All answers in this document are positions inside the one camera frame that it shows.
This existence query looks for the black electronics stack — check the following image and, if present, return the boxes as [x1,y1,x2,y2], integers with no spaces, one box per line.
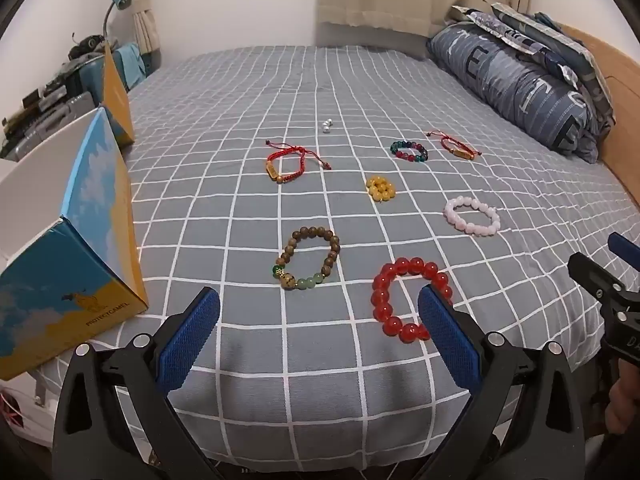
[2,62,82,138]

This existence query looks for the multicolour glass bead bracelet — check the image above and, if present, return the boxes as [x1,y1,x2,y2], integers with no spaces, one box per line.
[389,138,430,163]

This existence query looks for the blue lettered pillow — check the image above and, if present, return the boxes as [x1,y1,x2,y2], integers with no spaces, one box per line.
[427,22,599,164]

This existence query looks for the yellow bead bracelet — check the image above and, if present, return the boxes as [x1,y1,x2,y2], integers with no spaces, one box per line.
[364,173,397,204]

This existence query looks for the black headphones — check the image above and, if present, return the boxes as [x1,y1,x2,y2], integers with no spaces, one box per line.
[67,35,105,61]

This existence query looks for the brown wooden bead bracelet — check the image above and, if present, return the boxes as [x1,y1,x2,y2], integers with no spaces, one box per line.
[271,225,342,292]

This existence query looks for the blue orange cardboard box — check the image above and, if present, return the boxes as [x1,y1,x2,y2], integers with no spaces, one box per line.
[1,52,148,380]

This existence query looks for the wooden headboard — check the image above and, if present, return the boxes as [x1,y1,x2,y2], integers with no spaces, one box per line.
[562,25,640,205]

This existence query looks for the grey hard case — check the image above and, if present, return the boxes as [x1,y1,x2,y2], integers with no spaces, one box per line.
[1,92,96,162]

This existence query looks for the pink bead bracelet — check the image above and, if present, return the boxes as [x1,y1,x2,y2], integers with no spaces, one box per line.
[442,195,502,238]

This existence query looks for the teal suitcase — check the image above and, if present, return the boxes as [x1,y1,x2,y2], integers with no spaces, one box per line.
[68,42,146,100]

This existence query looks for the patterned folded quilt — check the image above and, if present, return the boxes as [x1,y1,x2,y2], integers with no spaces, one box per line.
[451,2,615,138]

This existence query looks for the red cord bracelet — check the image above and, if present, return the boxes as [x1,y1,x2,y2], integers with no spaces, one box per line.
[264,140,333,184]
[425,130,483,162]

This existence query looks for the tied beige curtain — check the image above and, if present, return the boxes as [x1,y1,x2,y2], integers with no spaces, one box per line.
[131,0,160,54]

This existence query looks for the red bead bracelet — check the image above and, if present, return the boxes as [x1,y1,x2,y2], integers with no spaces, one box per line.
[370,257,455,344]

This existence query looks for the white pearl beads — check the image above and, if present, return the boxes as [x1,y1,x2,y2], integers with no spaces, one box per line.
[321,119,333,133]

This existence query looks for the grey checked bed sheet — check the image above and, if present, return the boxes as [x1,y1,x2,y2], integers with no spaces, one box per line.
[37,44,640,474]

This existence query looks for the person's right hand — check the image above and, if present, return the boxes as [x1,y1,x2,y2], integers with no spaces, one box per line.
[605,360,640,434]

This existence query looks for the blue desk lamp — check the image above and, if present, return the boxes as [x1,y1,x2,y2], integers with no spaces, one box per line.
[102,0,132,38]

